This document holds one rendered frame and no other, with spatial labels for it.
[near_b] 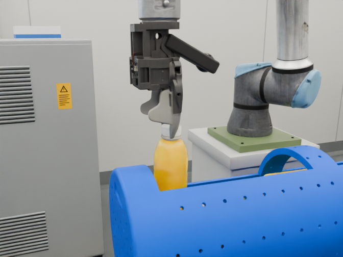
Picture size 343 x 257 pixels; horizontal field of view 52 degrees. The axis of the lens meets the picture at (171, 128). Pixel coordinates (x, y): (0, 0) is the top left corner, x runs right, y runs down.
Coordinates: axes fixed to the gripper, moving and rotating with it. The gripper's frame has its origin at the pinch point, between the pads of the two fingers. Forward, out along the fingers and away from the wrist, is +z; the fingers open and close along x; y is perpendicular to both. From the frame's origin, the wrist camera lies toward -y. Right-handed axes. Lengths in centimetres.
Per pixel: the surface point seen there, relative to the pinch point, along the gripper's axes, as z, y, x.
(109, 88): 33, -28, -268
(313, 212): 16.3, -25.3, 12.6
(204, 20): -29, -125, -270
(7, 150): 44, 48, -139
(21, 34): -17, 35, -154
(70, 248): 112, 20, -140
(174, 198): 10.7, 2.2, 8.2
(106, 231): 131, -8, -183
